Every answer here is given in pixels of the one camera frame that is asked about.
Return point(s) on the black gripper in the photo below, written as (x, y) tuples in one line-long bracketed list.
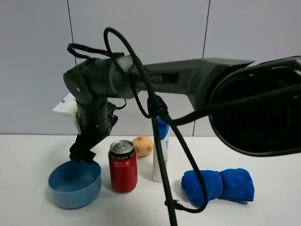
[(96, 121)]

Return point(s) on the blue plastic bowl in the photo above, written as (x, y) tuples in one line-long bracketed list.
[(75, 184)]

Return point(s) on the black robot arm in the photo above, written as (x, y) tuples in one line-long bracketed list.
[(253, 109)]

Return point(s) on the red soda can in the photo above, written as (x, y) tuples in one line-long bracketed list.
[(123, 166)]

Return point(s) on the white blue shampoo bottle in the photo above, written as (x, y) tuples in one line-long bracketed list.
[(163, 130)]

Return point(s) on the blue folded towel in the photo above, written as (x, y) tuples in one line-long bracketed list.
[(229, 184)]

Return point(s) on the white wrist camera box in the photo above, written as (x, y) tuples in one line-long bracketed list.
[(67, 107)]

